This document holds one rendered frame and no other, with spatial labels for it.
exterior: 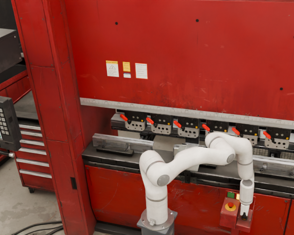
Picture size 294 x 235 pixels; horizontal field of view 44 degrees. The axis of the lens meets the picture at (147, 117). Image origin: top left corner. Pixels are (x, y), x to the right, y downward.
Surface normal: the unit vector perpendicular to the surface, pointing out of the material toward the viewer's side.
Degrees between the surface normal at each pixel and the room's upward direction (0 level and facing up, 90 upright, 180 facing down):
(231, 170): 0
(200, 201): 90
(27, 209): 0
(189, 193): 90
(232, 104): 90
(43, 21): 90
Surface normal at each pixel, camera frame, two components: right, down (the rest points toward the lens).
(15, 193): -0.04, -0.86
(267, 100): -0.29, 0.51
